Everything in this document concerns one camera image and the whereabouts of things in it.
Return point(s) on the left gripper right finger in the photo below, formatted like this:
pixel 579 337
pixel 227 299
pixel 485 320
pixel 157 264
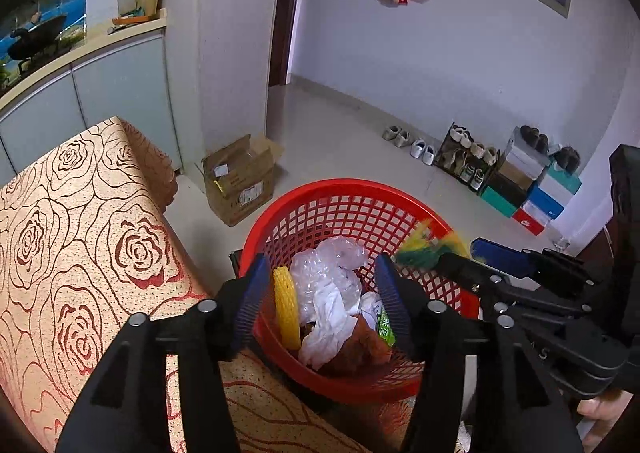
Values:
pixel 518 408

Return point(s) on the dark wooden door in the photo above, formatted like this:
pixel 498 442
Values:
pixel 284 16

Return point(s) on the white paper trash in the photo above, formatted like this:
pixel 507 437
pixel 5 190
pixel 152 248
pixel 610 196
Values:
pixel 333 325

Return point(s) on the black wok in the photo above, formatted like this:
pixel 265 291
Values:
pixel 27 43

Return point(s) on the clear plastic bag trash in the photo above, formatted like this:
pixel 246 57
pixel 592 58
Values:
pixel 334 260

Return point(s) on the white shoes pair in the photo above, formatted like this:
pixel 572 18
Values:
pixel 420 150

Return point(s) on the beige shoes pair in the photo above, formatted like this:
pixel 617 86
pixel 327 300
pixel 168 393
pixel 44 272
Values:
pixel 400 137

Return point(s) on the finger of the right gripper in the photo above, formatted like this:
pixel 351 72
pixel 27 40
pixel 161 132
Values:
pixel 506 259
pixel 469 274

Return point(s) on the rose pattern tablecloth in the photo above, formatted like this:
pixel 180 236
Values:
pixel 84 246

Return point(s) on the green snack wrapper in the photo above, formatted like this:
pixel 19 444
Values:
pixel 385 331

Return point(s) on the kitchen base cabinets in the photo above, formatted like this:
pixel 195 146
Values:
pixel 125 77

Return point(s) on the red plastic mesh basket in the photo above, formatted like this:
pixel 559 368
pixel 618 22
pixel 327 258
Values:
pixel 378 217

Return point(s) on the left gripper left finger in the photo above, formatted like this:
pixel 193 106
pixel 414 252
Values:
pixel 123 406

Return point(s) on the brown cardboard box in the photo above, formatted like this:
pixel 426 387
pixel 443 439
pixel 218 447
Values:
pixel 239 178

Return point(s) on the brown cloth trash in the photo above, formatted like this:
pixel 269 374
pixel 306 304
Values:
pixel 361 353

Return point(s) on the stacked shoe boxes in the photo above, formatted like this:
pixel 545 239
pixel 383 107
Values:
pixel 532 183

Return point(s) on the green yellow scrub sponge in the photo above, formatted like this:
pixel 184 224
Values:
pixel 422 248

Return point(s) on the black shoe rack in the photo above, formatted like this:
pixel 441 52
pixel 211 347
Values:
pixel 461 156

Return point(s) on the person's right hand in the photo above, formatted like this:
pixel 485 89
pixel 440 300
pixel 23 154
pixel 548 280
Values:
pixel 604 410

